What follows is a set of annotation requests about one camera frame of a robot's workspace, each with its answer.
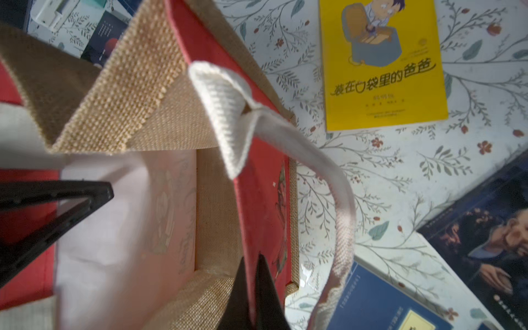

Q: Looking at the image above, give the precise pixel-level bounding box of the yellow cartoon book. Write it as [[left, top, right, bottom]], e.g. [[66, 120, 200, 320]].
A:
[[319, 0, 448, 133]]

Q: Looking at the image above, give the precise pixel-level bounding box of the dark portrait book right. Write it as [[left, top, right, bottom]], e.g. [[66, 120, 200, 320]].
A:
[[418, 153, 527, 329]]

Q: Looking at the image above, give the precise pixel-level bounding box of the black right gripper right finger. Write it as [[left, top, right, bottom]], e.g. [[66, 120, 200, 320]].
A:
[[217, 254, 290, 330]]

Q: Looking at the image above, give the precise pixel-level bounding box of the blue book front right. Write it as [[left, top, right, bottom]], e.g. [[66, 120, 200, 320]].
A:
[[328, 262, 452, 330]]

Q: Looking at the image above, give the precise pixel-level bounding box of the dark portrait book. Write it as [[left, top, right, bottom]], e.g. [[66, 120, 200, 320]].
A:
[[418, 153, 527, 329], [81, 12, 127, 68]]

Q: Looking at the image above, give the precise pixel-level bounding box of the dark portrait book left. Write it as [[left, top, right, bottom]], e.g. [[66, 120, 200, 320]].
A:
[[81, 12, 127, 68]]

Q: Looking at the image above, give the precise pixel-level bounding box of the jute canvas Christmas bag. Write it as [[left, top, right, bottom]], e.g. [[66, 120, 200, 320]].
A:
[[1, 1, 356, 329]]

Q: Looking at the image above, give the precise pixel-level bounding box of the floral table cloth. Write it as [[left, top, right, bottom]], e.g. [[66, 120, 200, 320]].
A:
[[24, 0, 528, 330]]

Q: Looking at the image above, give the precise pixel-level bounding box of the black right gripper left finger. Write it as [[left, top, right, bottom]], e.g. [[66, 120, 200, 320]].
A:
[[1, 180, 114, 287]]

